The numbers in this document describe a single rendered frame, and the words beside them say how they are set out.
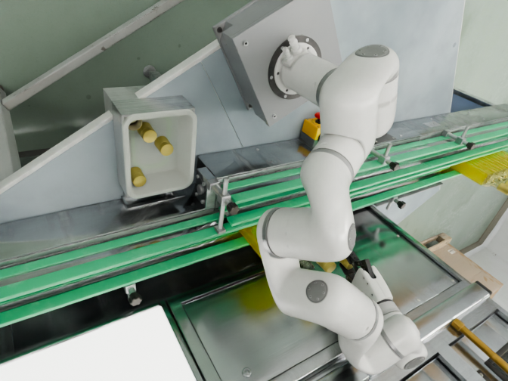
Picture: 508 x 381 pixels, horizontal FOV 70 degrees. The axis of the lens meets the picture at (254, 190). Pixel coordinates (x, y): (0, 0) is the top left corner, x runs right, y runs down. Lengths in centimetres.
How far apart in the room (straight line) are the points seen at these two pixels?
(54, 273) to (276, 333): 54
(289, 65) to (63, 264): 68
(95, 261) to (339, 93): 63
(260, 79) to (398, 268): 80
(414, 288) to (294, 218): 81
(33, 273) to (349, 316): 65
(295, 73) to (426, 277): 84
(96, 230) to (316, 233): 58
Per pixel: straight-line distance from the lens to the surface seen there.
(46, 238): 95
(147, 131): 88
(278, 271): 64
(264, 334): 99
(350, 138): 62
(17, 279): 91
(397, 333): 82
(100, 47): 145
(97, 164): 97
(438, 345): 119
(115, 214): 99
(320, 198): 52
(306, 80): 84
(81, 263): 91
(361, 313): 64
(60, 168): 96
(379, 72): 65
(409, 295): 129
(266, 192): 96
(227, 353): 94
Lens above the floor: 156
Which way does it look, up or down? 40 degrees down
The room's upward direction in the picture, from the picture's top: 137 degrees clockwise
